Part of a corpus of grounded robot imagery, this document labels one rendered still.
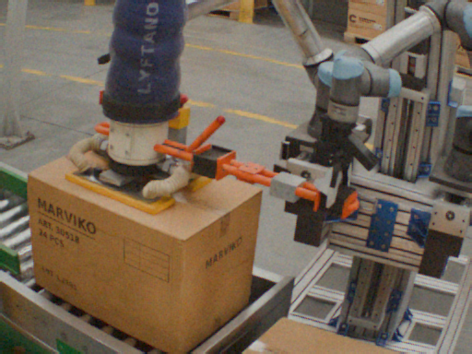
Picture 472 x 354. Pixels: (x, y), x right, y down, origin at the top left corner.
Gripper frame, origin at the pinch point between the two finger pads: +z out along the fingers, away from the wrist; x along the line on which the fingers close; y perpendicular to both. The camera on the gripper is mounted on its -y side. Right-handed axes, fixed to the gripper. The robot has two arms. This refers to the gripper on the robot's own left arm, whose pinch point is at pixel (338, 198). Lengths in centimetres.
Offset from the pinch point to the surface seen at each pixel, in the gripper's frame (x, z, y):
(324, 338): -16, 54, 0
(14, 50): -163, 38, 303
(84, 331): 33, 49, 55
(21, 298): 34, 51, 83
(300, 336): -13, 54, 7
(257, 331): -14, 58, 22
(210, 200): -3.3, 13.3, 37.1
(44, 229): 20, 30, 82
